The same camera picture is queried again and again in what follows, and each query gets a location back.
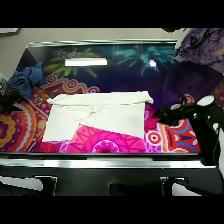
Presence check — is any purple patterned garment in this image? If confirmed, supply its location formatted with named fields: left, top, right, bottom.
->
left=174, top=27, right=224, bottom=75

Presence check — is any silver frame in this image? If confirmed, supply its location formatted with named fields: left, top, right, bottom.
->
left=0, top=153, right=224, bottom=197

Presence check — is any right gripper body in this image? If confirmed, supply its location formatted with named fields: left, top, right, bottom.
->
left=152, top=104, right=182, bottom=127

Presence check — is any white garment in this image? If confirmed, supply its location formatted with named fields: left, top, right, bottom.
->
left=42, top=90, right=155, bottom=144

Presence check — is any blue garment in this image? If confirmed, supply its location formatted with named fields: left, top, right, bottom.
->
left=7, top=62, right=47, bottom=102

